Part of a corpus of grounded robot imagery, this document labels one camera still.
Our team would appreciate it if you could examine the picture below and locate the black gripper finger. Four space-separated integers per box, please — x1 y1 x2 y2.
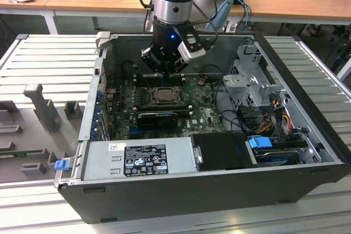
166 56 190 87
140 47 168 87

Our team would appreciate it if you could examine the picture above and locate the black RAM slot row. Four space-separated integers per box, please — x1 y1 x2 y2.
135 104 187 111
137 74 184 86

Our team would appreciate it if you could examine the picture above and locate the CPU socket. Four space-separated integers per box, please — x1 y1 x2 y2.
148 85 184 106

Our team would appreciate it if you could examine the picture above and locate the blue expansion slot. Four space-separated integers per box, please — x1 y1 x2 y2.
128 127 154 139

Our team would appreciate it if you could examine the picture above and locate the green motherboard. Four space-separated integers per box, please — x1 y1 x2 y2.
105 76 228 140

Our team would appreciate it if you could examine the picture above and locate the black graphics card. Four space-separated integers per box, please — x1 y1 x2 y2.
137 112 178 129

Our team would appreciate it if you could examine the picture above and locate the grey metal drive cage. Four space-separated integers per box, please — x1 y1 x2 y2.
222 44 291 114

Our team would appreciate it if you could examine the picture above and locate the black plastic air shroud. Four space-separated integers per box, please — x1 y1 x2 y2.
189 132 258 172

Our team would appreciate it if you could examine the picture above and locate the blue disk carrier tab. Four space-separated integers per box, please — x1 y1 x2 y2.
247 136 273 152

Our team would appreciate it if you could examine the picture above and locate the grey power supply unit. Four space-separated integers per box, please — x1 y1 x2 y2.
82 138 198 181

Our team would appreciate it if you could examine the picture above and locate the hard disk drive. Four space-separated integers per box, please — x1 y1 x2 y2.
253 147 301 167

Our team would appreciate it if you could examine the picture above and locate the black open PC case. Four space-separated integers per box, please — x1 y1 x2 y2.
52 31 351 224

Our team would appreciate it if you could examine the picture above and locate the grey parts rack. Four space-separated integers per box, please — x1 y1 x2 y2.
0 83 86 182

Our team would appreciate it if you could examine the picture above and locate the blue case latch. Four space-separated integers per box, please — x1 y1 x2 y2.
54 159 69 171

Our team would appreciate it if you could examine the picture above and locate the green RAM stick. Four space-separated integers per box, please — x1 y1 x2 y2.
0 150 46 159

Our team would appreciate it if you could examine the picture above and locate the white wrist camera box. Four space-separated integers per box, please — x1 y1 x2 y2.
177 42 206 64

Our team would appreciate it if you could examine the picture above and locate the grey case latch handle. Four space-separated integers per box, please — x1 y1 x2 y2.
95 31 112 51

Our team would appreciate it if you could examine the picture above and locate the blue cable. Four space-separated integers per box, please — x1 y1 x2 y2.
233 0 252 29

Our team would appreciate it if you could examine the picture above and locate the yellow orange wire bundle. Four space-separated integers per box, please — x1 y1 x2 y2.
256 107 293 136

